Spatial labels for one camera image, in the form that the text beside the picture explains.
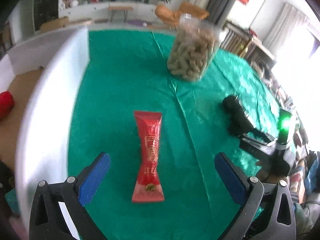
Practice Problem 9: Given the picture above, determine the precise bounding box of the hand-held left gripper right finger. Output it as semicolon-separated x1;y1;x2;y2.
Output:
214;152;297;240

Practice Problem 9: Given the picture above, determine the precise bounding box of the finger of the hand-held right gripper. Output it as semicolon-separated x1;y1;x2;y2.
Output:
246;126;275;143
239;139;272;156

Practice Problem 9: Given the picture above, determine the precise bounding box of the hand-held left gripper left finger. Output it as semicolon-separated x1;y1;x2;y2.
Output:
29;152;111;240

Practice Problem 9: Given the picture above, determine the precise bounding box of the red snack packet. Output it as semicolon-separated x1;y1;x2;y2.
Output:
132;110;165;203

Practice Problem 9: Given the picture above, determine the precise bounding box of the white walled cardboard box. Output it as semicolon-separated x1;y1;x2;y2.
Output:
0;26;90;230

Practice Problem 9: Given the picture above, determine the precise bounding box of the red yarn skein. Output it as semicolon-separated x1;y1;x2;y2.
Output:
0;92;15;121

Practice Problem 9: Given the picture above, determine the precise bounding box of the wooden railed crib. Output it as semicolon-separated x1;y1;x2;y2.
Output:
221;21;275;65

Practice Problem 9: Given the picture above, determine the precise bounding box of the green satin tablecloth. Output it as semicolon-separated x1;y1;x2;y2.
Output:
67;29;298;240

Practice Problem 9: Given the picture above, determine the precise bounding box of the clear jar of peanut snacks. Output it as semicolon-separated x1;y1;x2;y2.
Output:
166;15;222;82

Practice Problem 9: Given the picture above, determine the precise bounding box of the white sheer curtain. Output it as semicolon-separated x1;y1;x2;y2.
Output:
264;4;309;53

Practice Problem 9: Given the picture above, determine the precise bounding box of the grey curtain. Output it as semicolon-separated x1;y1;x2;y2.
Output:
191;0;247;27

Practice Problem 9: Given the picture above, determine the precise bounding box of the orange lounge chair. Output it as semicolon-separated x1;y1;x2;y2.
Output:
154;2;210;29

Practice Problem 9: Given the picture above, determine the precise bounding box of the purple floor mat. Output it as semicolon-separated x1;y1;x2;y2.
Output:
127;19;150;27

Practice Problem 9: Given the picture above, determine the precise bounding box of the white television cabinet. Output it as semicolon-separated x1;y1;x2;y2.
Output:
59;0;163;24

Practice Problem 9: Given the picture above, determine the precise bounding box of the wooden bench with metal legs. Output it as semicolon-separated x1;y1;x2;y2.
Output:
108;6;133;22

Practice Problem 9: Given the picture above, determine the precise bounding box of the tall black cabinet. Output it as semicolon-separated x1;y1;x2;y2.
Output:
34;0;62;32

